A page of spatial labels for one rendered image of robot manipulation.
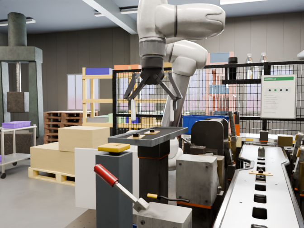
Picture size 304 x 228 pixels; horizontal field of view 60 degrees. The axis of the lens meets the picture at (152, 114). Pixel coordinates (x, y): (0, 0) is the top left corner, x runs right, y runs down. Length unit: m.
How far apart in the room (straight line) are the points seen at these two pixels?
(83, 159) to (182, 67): 0.71
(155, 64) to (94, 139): 3.12
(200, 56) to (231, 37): 6.34
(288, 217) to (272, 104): 1.41
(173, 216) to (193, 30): 0.59
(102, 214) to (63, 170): 3.69
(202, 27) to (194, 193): 0.51
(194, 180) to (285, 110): 1.42
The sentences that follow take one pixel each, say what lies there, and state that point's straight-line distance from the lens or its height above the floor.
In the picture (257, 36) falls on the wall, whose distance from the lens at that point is 7.78.
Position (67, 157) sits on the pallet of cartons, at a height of 0.42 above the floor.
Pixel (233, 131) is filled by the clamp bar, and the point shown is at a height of 1.10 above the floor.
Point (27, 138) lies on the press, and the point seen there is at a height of 0.47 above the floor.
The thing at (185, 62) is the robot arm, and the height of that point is 1.47.
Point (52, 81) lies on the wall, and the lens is 9.43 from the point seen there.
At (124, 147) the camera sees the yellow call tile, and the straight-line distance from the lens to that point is 0.65.
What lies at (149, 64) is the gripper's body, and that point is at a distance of 0.87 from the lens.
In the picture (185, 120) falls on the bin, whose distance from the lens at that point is 1.97.
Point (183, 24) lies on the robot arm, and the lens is 0.89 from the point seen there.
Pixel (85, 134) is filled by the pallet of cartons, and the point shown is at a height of 0.79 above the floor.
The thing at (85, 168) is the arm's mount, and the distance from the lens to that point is 1.46.
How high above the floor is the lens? 1.27
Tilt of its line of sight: 3 degrees down
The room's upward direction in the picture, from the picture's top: straight up
